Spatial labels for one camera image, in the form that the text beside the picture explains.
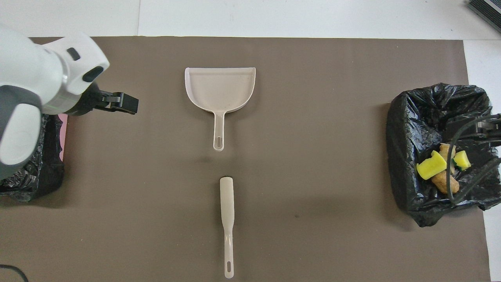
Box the black ribbed device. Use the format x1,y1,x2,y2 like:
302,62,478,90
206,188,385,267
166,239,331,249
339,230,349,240
468,0,501,34

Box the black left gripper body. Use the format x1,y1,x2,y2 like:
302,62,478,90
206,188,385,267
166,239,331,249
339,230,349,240
65,83,105,116

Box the brown table mat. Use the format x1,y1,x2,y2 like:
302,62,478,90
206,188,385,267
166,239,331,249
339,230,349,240
0,36,492,282

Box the plain yellow sponge piece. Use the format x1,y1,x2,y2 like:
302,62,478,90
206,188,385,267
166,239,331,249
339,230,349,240
416,150,448,181

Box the beige plastic dustpan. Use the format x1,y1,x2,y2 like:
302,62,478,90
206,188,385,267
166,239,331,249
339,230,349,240
184,67,256,152

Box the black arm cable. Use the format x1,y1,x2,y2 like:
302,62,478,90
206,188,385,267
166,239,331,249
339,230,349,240
446,114,501,205
0,264,29,282

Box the small yellow green sponge piece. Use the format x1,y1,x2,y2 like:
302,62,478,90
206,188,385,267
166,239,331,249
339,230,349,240
453,150,472,171

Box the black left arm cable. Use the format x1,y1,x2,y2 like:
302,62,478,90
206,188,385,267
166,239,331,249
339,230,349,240
0,264,29,282

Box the beige hand brush black bristles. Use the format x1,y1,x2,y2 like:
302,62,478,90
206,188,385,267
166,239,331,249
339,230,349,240
219,176,235,279

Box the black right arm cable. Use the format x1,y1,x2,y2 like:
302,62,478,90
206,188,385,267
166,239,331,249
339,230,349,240
446,114,501,205

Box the black bag on pink bin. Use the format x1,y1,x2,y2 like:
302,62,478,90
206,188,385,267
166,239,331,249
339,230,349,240
0,114,65,202

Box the pink bin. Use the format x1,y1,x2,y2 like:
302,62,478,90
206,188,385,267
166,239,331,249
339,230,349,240
58,114,68,161

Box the large black bag lined bin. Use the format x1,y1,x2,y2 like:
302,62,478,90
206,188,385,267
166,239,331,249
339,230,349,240
386,83,501,228

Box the brown bread roll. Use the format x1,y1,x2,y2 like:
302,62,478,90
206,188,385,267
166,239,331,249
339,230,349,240
431,172,460,195

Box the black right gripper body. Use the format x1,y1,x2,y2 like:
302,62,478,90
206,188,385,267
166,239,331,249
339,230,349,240
476,114,501,137

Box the pale bread chunk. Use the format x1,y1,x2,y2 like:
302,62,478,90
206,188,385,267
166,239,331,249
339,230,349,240
439,143,457,175

